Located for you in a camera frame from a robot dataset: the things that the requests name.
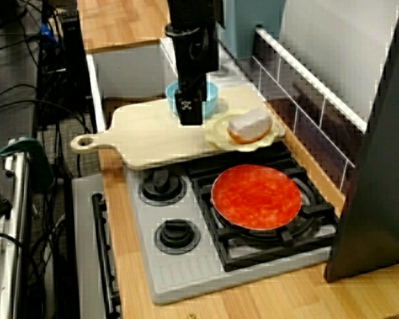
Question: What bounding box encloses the white sink basin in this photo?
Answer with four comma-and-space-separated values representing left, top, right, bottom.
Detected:
85, 35, 260, 134

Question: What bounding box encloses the wooden cutting board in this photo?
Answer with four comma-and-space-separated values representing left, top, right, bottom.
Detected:
69, 86, 286, 171

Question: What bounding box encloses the teal box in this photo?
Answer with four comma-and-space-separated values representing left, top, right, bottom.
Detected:
219, 0, 287, 60

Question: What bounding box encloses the light blue bowl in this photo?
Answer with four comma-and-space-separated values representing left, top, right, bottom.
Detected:
165, 80, 219, 118

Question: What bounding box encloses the black stove knob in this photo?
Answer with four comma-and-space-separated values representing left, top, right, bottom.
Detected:
138, 169, 188, 207
154, 218, 202, 256

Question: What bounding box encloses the black computer case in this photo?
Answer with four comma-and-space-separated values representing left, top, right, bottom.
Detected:
58, 9, 91, 112

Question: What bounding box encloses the aluminium frame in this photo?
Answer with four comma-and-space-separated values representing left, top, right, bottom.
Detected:
0, 139, 31, 319

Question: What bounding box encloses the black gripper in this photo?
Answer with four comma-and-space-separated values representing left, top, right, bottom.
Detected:
171, 31, 220, 126

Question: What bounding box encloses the grey toy stove top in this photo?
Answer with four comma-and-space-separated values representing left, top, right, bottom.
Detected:
124, 146, 340, 306

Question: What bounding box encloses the grey oven front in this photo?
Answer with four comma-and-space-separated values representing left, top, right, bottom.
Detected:
71, 174, 120, 319

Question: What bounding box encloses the black oven door handle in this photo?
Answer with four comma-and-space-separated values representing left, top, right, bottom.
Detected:
91, 192, 120, 316

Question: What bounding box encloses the black cable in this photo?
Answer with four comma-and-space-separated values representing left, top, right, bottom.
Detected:
0, 98, 94, 136

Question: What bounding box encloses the cream scalloped plate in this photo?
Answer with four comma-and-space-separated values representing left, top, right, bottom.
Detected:
204, 109, 287, 153

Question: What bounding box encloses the black burner grate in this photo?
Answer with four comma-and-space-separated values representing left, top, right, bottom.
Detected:
186, 149, 340, 272

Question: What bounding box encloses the red round plate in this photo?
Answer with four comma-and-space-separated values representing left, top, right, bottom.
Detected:
211, 164, 303, 231

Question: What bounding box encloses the green clamp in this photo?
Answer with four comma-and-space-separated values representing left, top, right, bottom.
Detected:
0, 136, 54, 192

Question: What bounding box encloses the salmon sushi toy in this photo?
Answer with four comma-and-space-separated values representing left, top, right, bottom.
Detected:
226, 108, 273, 144

